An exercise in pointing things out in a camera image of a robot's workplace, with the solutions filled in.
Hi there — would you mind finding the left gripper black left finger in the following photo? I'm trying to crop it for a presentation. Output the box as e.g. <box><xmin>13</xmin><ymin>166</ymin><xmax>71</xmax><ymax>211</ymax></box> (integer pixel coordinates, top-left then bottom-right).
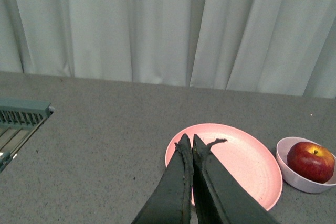
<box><xmin>132</xmin><ymin>134</ymin><xmax>194</xmax><ymax>223</ymax></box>

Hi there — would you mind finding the pale grey curtain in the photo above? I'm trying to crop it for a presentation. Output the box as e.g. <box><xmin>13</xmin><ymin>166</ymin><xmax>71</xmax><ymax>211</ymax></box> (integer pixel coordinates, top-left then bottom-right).
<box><xmin>1</xmin><ymin>0</ymin><xmax>335</xmax><ymax>98</ymax></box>

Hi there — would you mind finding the pink plastic plate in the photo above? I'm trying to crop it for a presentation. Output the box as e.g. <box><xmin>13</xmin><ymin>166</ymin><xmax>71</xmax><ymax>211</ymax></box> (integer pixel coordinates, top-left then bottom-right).
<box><xmin>165</xmin><ymin>123</ymin><xmax>283</xmax><ymax>210</ymax></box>

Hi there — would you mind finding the light pink bowl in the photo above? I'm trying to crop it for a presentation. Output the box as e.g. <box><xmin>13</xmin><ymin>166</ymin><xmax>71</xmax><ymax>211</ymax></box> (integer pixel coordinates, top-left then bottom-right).
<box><xmin>276</xmin><ymin>136</ymin><xmax>335</xmax><ymax>194</ymax></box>

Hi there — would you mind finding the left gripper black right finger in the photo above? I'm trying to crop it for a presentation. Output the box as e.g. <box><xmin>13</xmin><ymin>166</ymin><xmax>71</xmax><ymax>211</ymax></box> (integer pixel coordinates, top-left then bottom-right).
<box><xmin>192</xmin><ymin>134</ymin><xmax>278</xmax><ymax>223</ymax></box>

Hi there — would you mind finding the grey metal rack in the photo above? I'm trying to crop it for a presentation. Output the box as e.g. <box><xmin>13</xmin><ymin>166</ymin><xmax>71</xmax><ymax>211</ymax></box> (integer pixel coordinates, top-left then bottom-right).
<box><xmin>1</xmin><ymin>98</ymin><xmax>55</xmax><ymax>171</ymax></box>

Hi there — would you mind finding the red apple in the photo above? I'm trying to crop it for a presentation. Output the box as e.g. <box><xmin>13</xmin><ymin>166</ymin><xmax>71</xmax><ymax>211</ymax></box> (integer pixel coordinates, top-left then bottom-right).
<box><xmin>287</xmin><ymin>142</ymin><xmax>335</xmax><ymax>184</ymax></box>

